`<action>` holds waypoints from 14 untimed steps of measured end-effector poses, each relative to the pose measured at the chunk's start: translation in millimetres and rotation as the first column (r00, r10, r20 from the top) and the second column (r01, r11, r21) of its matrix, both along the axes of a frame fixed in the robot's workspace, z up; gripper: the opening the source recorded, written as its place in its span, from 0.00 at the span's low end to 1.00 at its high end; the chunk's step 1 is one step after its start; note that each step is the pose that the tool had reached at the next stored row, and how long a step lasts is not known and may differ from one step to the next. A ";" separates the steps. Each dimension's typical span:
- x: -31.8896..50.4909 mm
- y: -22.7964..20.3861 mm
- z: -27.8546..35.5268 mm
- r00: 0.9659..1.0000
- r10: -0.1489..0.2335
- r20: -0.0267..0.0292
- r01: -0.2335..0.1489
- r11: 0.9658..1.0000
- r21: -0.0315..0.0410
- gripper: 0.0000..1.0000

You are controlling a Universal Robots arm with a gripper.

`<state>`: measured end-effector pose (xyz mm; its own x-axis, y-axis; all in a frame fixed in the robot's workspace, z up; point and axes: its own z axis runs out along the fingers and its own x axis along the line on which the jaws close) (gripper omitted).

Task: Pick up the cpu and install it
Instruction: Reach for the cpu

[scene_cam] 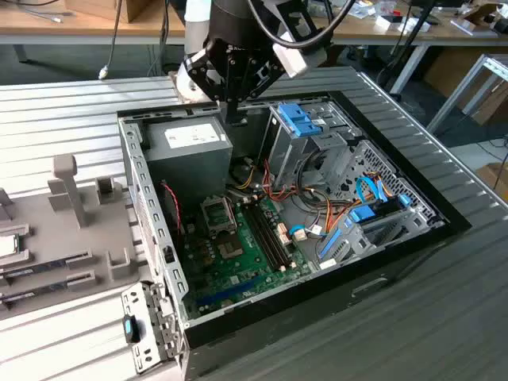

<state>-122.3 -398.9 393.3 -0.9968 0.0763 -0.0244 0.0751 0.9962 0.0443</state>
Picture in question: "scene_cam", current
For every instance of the large cardboard box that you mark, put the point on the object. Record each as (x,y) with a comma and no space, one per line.
(440,67)

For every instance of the CPU socket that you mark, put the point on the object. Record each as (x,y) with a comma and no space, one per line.
(229,247)

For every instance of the black RAM slot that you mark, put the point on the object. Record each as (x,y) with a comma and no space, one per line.
(270,237)
(262,238)

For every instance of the gray parts rack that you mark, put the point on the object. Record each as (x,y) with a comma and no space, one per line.
(59,238)

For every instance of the black PC case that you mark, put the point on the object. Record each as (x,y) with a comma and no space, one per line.
(317,317)

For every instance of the silver CPU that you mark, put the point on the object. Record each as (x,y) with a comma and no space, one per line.
(7,246)

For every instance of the gray power supply unit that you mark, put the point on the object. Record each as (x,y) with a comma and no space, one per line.
(186,166)

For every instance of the hard disk in blue carrier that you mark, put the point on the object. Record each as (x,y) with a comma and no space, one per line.
(363,214)

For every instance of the green motherboard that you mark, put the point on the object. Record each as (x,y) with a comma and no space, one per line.
(246,274)

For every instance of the black and blue latch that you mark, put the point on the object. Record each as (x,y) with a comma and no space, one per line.
(128,329)

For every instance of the RAM stick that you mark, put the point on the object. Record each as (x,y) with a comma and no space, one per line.
(39,268)
(39,291)

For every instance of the black stand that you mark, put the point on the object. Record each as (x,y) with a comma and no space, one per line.
(415,33)

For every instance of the blue expansion slot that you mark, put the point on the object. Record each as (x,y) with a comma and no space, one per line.
(228,291)

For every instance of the beige board connector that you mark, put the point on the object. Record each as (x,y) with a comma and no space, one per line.
(283,234)

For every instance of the blue plastic drive latch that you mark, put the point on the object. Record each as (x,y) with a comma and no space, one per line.
(297,119)

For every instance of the silver slot cover bracket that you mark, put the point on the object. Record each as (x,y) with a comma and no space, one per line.
(135,297)

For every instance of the blue plastic rail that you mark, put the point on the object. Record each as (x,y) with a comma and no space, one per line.
(330,243)

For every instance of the silver perforated drive cage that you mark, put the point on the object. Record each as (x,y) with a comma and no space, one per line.
(397,186)

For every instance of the open cardboard box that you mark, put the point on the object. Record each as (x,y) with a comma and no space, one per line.
(478,14)

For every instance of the wooden desk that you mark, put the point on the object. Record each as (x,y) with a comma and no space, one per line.
(440,33)
(39,24)

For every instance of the small cardboard box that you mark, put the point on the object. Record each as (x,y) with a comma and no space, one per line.
(494,174)

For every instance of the black case fan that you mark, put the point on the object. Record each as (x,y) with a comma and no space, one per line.
(168,214)

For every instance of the small white box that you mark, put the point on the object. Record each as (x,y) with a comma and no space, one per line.
(387,24)

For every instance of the aluminium profile frame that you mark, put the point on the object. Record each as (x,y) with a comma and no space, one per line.
(458,91)

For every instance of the wrist camera with black bracket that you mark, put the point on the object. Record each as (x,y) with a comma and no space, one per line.
(291,59)

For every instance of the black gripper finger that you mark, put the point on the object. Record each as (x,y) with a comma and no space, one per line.
(266,75)
(206,71)

